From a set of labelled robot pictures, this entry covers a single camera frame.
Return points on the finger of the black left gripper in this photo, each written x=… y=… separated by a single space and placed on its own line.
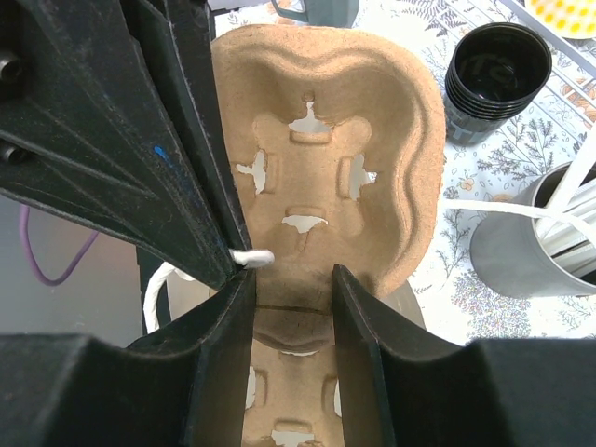
x=96 y=144
x=175 y=39

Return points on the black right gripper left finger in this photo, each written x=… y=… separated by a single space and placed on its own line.
x=183 y=385

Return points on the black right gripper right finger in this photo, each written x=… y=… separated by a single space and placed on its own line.
x=401 y=385

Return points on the light blue paper bag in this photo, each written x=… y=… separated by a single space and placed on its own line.
x=184 y=291

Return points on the brown cardboard cup carrier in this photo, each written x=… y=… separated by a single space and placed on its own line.
x=335 y=138

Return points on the grey-green ceramic mug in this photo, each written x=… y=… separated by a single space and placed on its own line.
x=325 y=13

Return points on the grey cylindrical straw holder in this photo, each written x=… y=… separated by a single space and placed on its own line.
x=507 y=256

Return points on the wrapped white straws bundle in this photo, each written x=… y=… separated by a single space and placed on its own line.
x=566 y=224

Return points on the stack of black cups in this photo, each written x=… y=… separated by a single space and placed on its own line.
x=494 y=74

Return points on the yellow polka dot bowl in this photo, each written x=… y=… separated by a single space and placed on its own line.
x=571 y=19

